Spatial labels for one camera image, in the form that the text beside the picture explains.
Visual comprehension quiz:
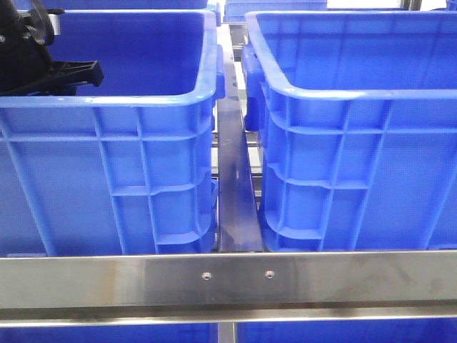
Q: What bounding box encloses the steel front shelf beam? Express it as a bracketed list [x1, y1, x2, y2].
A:
[1, 250, 456, 327]

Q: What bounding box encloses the blue crate lower shelf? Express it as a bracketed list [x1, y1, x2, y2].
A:
[1, 318, 456, 342]

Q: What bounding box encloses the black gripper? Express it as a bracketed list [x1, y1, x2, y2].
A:
[1, 1, 104, 96]

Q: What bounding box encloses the large blue plastic crate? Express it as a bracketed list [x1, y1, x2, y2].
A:
[1, 10, 225, 257]

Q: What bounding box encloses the distant blue crate tall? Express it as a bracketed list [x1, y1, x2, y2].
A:
[224, 0, 328, 22]

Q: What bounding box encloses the blue crate left rear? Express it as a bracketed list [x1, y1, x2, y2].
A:
[14, 0, 222, 26]

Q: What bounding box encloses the blue source crate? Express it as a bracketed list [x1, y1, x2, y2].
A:
[242, 11, 456, 252]

